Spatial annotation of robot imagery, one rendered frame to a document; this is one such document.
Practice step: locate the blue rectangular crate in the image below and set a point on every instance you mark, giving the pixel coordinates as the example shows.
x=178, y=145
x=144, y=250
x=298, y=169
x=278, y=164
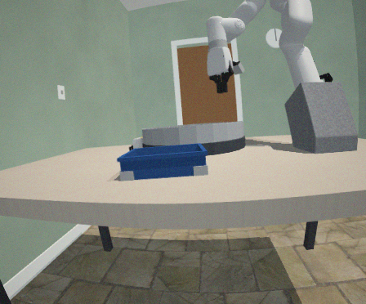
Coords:
x=163, y=162

